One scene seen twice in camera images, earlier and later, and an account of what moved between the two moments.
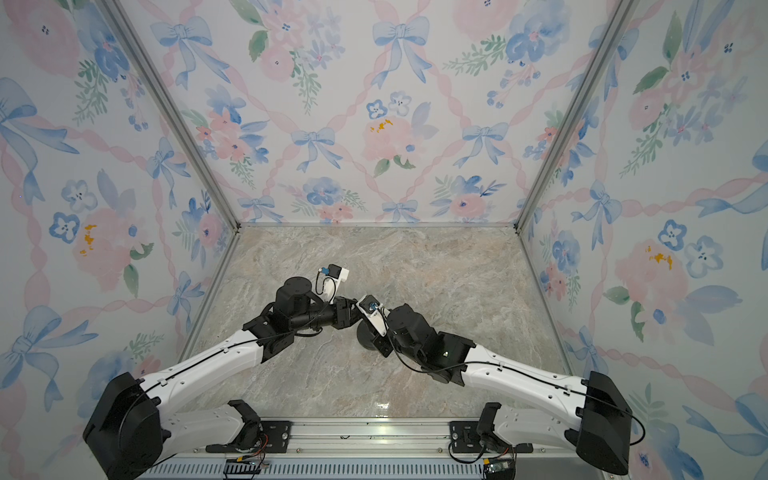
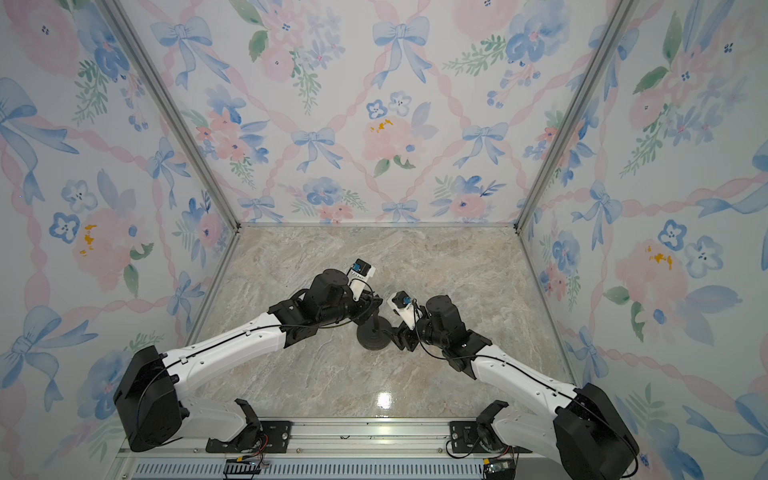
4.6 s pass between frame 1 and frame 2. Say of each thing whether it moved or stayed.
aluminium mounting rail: stayed
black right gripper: moved
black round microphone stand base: stayed
